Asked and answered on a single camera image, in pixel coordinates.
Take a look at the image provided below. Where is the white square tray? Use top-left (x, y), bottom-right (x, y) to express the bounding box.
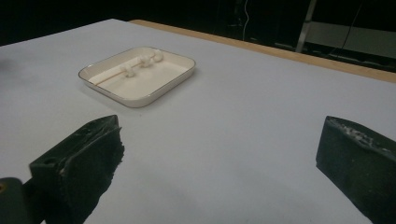
top-left (78, 46), bottom-right (197, 109)

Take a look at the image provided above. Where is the white metal stand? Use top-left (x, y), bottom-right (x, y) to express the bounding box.
top-left (294, 0), bottom-right (396, 60)

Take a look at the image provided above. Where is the thin wooden skewer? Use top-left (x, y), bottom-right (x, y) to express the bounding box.
top-left (94, 56), bottom-right (157, 87)

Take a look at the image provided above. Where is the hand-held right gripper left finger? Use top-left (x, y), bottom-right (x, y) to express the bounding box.
top-left (29, 114), bottom-right (125, 224)

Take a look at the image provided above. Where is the thin white cable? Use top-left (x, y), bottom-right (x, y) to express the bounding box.
top-left (241, 0), bottom-right (250, 42)

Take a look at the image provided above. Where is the white table mat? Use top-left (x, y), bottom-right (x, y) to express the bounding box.
top-left (0, 18), bottom-right (396, 224)

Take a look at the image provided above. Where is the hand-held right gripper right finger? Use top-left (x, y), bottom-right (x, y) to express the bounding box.
top-left (316, 115), bottom-right (396, 224)

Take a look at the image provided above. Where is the thin black hanging cable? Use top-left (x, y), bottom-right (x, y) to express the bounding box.
top-left (330, 0), bottom-right (365, 55)

